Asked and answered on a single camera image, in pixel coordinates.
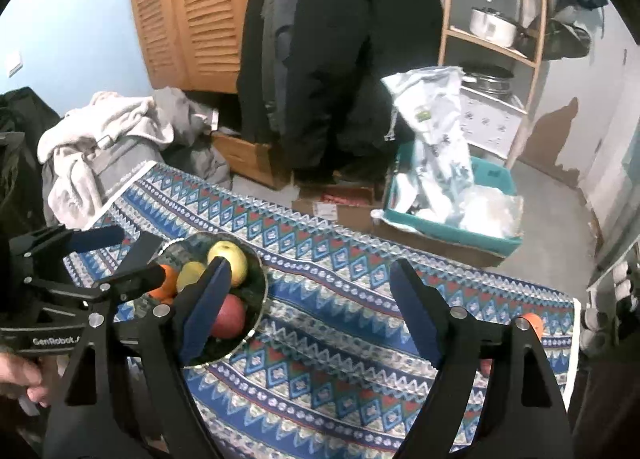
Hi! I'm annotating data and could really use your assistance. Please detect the wooden crate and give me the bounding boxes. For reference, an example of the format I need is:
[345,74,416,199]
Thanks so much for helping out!
[210,130,294,190]

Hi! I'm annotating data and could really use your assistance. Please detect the white printed plastic bag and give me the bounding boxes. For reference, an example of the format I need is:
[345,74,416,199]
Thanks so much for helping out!
[381,66,476,226]

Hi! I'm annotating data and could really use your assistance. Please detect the cardboard box with red contents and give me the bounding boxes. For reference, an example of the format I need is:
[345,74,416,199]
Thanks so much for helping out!
[292,183,382,231]

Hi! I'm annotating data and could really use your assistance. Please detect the clear plastic bag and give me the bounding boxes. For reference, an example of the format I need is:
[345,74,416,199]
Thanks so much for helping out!
[457,184,524,240]

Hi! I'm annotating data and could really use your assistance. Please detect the red apple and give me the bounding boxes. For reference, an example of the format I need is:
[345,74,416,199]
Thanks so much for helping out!
[210,293,247,340]

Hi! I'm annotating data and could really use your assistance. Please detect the metal cooking pot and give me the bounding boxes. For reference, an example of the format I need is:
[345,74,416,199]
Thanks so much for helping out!
[469,6,524,50]

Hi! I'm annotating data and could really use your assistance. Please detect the dark grey garment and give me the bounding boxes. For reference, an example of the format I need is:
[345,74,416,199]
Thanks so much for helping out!
[150,88,233,187]

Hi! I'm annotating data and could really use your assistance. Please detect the person's left hand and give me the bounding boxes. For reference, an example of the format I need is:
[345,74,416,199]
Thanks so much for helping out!
[0,354,49,408]

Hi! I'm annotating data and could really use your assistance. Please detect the dark hanging coats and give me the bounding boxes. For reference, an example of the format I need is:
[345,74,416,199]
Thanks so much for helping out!
[236,0,446,184]

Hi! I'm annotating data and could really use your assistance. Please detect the wooden shelf rack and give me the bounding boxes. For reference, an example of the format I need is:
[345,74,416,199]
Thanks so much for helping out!
[437,0,549,170]

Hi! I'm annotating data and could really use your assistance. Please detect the teal plastic basket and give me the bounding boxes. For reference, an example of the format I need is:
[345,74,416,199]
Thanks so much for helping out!
[382,141,524,257]

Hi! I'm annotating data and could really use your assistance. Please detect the orange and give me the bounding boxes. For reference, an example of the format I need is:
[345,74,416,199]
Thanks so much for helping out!
[148,264,180,305]
[520,313,544,340]

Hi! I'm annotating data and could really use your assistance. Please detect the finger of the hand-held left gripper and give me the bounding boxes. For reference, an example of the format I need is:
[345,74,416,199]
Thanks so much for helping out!
[26,232,167,308]
[9,224,127,263]

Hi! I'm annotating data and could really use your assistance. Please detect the dark glass plate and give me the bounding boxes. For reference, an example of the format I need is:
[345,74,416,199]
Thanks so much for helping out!
[112,233,268,367]

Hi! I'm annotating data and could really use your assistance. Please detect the dark round pan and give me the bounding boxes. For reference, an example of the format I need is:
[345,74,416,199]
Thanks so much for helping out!
[459,61,516,96]

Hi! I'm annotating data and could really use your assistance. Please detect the pile of clothes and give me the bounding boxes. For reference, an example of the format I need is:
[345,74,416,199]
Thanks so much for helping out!
[37,91,174,220]

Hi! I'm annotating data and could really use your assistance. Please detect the flat cardboard box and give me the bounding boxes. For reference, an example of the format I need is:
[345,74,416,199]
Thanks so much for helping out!
[372,218,512,270]

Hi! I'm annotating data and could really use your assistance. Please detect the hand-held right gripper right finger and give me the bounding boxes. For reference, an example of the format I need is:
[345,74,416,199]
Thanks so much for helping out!
[389,259,572,459]

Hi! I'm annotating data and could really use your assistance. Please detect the yellow apple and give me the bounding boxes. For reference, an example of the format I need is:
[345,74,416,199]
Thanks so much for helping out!
[176,261,208,292]
[207,240,249,288]

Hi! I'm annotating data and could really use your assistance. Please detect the wooden louvre cabinet doors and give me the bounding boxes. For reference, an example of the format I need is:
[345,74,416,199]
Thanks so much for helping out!
[125,0,252,96]

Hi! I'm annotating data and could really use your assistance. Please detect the blue patterned tablecloth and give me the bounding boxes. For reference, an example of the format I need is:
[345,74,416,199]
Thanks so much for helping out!
[62,161,583,459]

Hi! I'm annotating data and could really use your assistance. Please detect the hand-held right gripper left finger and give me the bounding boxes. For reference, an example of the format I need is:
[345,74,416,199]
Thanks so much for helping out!
[42,255,234,459]

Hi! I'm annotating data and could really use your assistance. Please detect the white printed storage box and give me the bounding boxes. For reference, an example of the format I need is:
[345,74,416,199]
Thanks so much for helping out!
[457,84,527,160]

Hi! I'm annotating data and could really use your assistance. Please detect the dark hanging bag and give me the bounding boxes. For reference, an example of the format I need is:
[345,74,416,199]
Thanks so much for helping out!
[542,19,594,61]

